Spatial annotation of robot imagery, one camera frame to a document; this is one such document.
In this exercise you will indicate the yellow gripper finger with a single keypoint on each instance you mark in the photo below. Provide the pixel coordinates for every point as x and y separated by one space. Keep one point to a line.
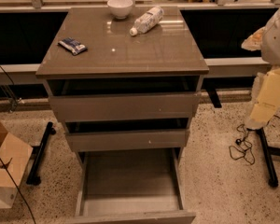
265 99

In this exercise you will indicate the blue rxbar blueberry packet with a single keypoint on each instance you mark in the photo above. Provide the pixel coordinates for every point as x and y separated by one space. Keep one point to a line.
72 45

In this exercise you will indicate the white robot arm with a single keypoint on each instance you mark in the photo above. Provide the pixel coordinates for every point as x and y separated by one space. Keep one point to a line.
267 40

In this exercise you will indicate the top grey drawer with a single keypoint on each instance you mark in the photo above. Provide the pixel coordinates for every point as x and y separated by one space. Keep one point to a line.
124 107

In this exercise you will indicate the grey drawer cabinet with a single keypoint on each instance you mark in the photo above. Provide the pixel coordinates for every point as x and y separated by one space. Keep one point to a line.
164 60

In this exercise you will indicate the open bottom grey drawer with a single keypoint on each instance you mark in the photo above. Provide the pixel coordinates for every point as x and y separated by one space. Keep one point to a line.
131 187

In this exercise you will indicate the middle grey drawer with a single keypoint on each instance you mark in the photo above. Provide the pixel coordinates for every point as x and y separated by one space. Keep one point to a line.
104 141

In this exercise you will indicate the black right stand leg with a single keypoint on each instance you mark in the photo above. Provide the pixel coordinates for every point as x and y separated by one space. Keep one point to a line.
268 153

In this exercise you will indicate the black stand leg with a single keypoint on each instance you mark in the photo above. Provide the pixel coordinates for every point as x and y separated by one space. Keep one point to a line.
33 177
268 153

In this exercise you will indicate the plastic water bottle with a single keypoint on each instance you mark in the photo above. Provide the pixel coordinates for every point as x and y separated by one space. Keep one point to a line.
147 21

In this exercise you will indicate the white ceramic bowl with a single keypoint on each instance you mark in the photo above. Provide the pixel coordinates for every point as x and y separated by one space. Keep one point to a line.
120 9

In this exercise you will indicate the black left stand leg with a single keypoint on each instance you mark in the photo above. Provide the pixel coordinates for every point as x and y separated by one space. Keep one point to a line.
33 177

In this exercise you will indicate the cardboard box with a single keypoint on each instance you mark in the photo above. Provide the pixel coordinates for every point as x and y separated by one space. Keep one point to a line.
14 157

